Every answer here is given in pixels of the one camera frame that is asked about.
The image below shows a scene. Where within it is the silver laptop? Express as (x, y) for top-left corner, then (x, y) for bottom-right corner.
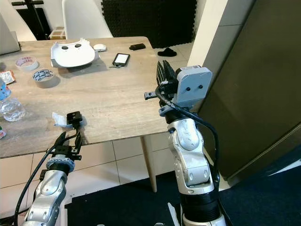
(0, 14), (22, 55)

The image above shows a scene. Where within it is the black slipper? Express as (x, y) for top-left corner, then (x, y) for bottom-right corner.
(158, 47), (177, 57)

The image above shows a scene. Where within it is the pale blue camera holder piece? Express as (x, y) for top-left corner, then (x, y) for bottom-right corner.
(52, 112), (69, 129)

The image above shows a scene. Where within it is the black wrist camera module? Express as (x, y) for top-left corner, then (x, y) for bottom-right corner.
(67, 111), (83, 128)

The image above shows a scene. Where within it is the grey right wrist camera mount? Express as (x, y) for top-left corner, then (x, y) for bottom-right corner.
(159, 65), (213, 118)

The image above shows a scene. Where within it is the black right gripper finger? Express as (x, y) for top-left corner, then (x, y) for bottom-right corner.
(166, 60), (177, 88)
(158, 60), (167, 91)

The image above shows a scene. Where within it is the white plastic chair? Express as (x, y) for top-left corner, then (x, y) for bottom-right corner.
(62, 0), (113, 40)

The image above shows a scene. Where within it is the light wooden table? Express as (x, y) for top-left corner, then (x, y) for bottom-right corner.
(0, 37), (174, 158)

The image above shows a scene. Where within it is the black metal stand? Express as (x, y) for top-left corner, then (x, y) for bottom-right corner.
(12, 0), (52, 40)

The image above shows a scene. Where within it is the smartphone with white screen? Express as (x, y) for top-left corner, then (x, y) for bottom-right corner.
(112, 53), (131, 69)

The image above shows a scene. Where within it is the grey-blue left wrist camera mount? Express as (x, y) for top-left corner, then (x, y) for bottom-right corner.
(46, 155), (76, 171)

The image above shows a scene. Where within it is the red white snack packet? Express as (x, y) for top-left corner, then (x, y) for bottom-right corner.
(0, 71), (16, 85)

